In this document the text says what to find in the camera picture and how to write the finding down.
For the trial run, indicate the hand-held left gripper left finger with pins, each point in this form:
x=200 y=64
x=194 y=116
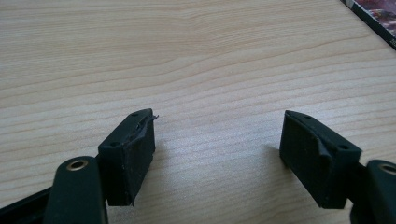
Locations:
x=127 y=168

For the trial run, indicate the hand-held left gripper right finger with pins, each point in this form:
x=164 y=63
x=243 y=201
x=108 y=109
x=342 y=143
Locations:
x=314 y=168

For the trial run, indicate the glossy magazine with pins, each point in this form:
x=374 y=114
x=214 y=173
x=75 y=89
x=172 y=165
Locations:
x=378 y=18

